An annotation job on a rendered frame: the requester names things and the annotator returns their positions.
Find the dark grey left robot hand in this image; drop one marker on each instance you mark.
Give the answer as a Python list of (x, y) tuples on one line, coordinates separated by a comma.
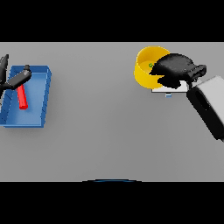
[(18, 79)]

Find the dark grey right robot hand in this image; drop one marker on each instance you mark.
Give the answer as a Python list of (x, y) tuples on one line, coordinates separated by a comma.
[(177, 68)]

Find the yellow bowl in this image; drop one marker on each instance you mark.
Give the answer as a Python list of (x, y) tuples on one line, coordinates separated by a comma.
[(144, 70)]

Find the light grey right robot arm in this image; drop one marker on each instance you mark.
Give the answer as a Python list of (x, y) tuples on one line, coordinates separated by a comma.
[(210, 102)]

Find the pale square measuring scale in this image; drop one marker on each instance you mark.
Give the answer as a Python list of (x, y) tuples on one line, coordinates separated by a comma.
[(183, 87)]

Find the green nut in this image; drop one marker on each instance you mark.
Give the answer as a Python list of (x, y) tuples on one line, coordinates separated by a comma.
[(150, 65)]

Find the blue tray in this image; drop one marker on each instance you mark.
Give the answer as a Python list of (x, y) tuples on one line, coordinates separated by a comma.
[(30, 96)]

